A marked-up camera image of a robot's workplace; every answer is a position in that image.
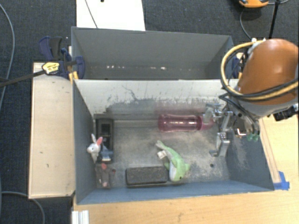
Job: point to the pale wood board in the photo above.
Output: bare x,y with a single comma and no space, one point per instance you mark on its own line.
51,134

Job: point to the white toy rabbit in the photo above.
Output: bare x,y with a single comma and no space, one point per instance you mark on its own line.
94,148

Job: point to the green toy animal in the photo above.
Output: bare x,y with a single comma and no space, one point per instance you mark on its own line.
175,164

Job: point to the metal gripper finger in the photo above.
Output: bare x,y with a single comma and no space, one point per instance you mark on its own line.
209,114
223,144

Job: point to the black cylinder on white bracket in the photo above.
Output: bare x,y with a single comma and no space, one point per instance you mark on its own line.
286,113

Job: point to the dark grey sponge block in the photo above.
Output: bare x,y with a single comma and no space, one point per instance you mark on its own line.
147,175

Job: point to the black box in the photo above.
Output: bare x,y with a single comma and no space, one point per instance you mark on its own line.
105,129

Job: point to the pink clear plastic bottle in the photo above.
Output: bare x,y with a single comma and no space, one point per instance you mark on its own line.
178,122

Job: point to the grey metal bin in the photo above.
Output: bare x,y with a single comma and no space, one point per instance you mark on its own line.
144,134

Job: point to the dark red toy figure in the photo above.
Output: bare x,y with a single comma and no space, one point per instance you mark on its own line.
104,175

